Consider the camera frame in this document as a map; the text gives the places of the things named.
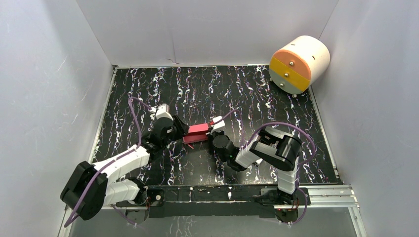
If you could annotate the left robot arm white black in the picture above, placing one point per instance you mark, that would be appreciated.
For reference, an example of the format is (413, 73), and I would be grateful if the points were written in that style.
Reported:
(93, 186)

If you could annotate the pink paper box sheet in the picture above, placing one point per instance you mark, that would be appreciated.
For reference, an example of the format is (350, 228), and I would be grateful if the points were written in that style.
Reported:
(197, 133)

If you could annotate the aluminium front rail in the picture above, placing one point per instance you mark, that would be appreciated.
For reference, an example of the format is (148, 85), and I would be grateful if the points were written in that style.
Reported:
(323, 195)

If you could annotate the round drawer cabinet toy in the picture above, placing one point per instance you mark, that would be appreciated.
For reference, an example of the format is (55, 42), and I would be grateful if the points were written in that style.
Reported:
(298, 64)

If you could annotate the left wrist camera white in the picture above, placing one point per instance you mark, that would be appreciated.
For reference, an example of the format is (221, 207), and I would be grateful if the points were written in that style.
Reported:
(162, 111)

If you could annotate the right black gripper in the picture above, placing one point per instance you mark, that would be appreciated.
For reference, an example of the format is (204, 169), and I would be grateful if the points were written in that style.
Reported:
(213, 134)

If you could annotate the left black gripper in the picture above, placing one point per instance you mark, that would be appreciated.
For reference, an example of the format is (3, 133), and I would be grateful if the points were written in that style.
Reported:
(180, 129)

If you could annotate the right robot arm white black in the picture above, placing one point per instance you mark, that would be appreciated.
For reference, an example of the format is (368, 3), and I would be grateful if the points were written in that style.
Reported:
(280, 149)

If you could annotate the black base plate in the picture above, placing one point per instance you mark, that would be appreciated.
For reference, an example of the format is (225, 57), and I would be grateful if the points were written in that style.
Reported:
(214, 209)

